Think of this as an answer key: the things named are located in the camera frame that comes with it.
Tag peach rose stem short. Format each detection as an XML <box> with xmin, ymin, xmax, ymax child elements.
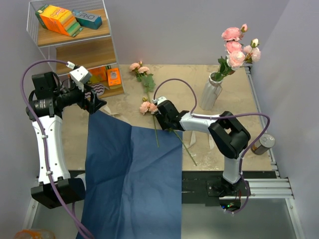
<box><xmin>139</xmin><ymin>97</ymin><xmax>197</xmax><ymax>166</ymax></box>

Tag peach rose stem long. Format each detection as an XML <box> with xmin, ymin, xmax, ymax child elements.
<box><xmin>129</xmin><ymin>61</ymin><xmax>160</xmax><ymax>148</ymax></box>

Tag blue wrapping paper sheet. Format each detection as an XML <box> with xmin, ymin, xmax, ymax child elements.
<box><xmin>81</xmin><ymin>112</ymin><xmax>182</xmax><ymax>239</ymax></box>

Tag pink rose stem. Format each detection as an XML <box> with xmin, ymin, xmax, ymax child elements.
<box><xmin>213</xmin><ymin>24</ymin><xmax>248</xmax><ymax>82</ymax></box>
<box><xmin>225</xmin><ymin>38</ymin><xmax>261</xmax><ymax>70</ymax></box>

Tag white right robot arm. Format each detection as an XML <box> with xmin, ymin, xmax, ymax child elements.
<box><xmin>154</xmin><ymin>97</ymin><xmax>251</xmax><ymax>196</ymax></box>

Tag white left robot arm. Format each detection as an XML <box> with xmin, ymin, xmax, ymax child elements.
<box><xmin>26</xmin><ymin>67</ymin><xmax>106</xmax><ymax>209</ymax></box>

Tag white ribbed ceramic vase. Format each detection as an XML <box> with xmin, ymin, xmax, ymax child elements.
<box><xmin>200</xmin><ymin>72</ymin><xmax>223</xmax><ymax>111</ymax></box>

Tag purple wavy striped pad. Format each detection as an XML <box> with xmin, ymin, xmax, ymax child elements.
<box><xmin>85</xmin><ymin>83</ymin><xmax>109</xmax><ymax>98</ymax></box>

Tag yellow orange sponge pack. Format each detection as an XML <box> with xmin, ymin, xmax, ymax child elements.
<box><xmin>88</xmin><ymin>66</ymin><xmax>107</xmax><ymax>84</ymax></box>

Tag orange box on lower shelf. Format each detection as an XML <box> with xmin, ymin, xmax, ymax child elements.
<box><xmin>107</xmin><ymin>68</ymin><xmax>122</xmax><ymax>88</ymax></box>

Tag teal toothpaste box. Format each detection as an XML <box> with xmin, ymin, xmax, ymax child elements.
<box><xmin>72</xmin><ymin>9</ymin><xmax>102</xmax><ymax>30</ymax></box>

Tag metal tin can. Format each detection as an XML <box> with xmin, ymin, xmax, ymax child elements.
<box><xmin>251</xmin><ymin>133</ymin><xmax>275</xmax><ymax>155</ymax></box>

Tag orange plastic bag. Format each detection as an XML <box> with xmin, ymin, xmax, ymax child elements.
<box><xmin>13</xmin><ymin>229</ymin><xmax>56</xmax><ymax>239</ymax></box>

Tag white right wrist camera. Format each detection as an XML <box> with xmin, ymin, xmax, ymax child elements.
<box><xmin>152</xmin><ymin>96</ymin><xmax>167</xmax><ymax>105</ymax></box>

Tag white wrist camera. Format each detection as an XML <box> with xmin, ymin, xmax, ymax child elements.
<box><xmin>152</xmin><ymin>96</ymin><xmax>167</xmax><ymax>105</ymax></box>
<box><xmin>66</xmin><ymin>61</ymin><xmax>92</xmax><ymax>92</ymax></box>

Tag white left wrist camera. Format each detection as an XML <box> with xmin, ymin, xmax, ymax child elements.
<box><xmin>66</xmin><ymin>61</ymin><xmax>92</xmax><ymax>92</ymax></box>

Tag white wire wooden shelf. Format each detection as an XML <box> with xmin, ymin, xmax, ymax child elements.
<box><xmin>26</xmin><ymin>0</ymin><xmax>125</xmax><ymax>98</ymax></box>

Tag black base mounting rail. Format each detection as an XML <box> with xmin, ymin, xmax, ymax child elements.
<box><xmin>32</xmin><ymin>170</ymin><xmax>295</xmax><ymax>209</ymax></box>

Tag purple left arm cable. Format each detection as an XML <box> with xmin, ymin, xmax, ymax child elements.
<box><xmin>20</xmin><ymin>59</ymin><xmax>95</xmax><ymax>239</ymax></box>

